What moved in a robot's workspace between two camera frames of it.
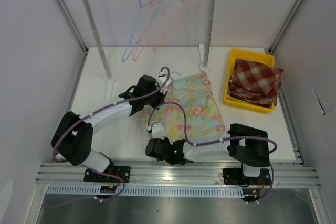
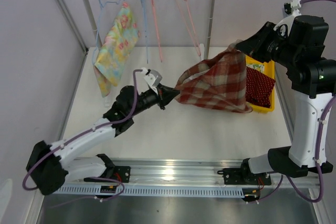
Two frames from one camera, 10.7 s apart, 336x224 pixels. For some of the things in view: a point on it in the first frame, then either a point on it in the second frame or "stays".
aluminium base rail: (147, 173) stays
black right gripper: (162, 140) -> (254, 46)
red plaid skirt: (255, 83) -> (219, 82)
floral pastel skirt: (171, 117) -> (121, 37)
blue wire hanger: (185, 88) -> (99, 17)
